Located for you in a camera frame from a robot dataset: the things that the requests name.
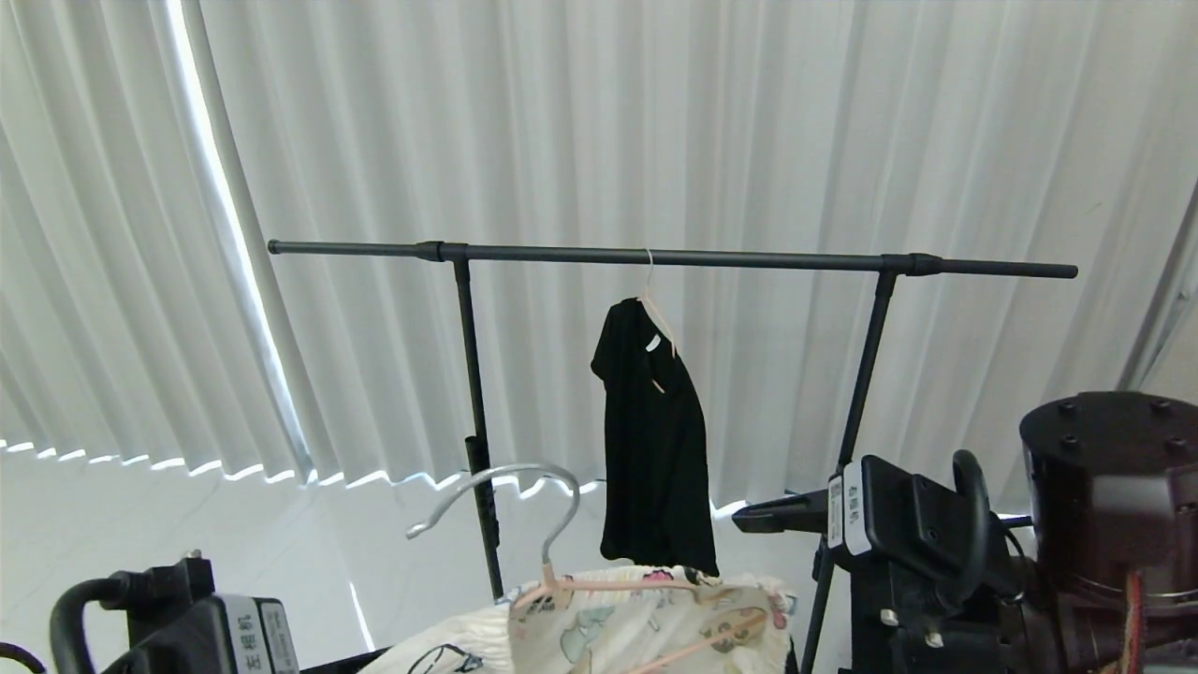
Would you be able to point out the cream printed garment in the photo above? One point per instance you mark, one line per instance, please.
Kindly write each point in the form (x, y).
(608, 627)

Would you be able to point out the pink clothes hanger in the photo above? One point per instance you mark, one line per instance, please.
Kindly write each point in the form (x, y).
(547, 571)
(658, 323)

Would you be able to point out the black clothes rack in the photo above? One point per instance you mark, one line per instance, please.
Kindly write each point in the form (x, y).
(655, 256)

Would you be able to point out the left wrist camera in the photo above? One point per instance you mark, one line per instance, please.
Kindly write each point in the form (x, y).
(225, 637)

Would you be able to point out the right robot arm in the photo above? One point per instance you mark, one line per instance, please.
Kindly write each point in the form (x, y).
(1104, 487)

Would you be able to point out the black garment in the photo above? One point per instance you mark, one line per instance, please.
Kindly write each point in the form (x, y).
(655, 449)

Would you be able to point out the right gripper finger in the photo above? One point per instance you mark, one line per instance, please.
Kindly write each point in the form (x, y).
(781, 513)

